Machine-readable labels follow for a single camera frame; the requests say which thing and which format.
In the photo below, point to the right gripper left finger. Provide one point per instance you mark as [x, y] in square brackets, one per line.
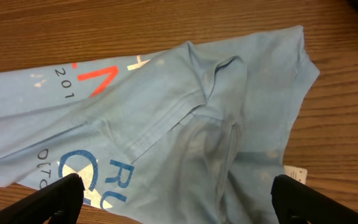
[57, 203]

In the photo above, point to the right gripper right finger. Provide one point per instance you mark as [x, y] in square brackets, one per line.
[295, 202]

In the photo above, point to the light blue printed t-shirt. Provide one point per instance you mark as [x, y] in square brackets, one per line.
[194, 134]

